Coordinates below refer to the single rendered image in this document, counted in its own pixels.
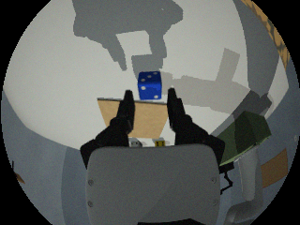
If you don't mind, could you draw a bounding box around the white die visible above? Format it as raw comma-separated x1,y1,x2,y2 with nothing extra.
130,142,143,147

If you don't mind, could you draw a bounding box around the blue die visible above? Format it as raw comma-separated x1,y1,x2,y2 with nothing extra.
137,71,162,100

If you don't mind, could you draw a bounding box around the yellow die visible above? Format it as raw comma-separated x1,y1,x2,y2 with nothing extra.
155,141,165,146

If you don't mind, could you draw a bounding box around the tan flat mat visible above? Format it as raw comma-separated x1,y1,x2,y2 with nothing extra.
97,98,169,139

